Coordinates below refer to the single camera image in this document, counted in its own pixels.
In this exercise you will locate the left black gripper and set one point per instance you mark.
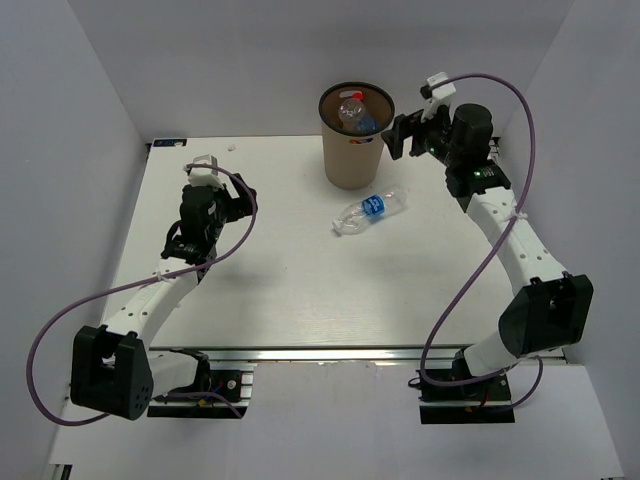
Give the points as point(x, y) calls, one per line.
point(239, 206)

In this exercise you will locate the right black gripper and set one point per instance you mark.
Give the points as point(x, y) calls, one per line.
point(413, 125)

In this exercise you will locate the large clear bottle red label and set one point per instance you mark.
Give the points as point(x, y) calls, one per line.
point(355, 117)

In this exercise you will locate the clear bottle blue label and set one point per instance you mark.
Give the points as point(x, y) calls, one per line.
point(360, 215)

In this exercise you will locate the orange juice bottle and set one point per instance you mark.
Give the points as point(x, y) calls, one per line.
point(361, 141)

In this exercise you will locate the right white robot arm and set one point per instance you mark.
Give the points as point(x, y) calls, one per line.
point(550, 306)

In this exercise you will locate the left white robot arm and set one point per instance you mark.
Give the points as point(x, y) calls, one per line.
point(113, 369)

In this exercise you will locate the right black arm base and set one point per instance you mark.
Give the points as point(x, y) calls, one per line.
point(487, 402)

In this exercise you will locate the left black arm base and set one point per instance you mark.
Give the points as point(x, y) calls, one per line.
point(189, 384)

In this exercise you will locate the brown cylindrical paper bin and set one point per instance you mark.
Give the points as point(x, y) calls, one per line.
point(351, 159)

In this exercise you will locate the blue sticker left corner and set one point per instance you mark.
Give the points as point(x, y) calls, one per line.
point(169, 143)

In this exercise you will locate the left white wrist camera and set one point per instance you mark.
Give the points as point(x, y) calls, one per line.
point(202, 172)

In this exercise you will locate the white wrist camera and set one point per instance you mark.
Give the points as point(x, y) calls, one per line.
point(202, 172)
point(437, 92)

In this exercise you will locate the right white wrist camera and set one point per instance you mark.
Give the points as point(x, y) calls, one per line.
point(437, 92)

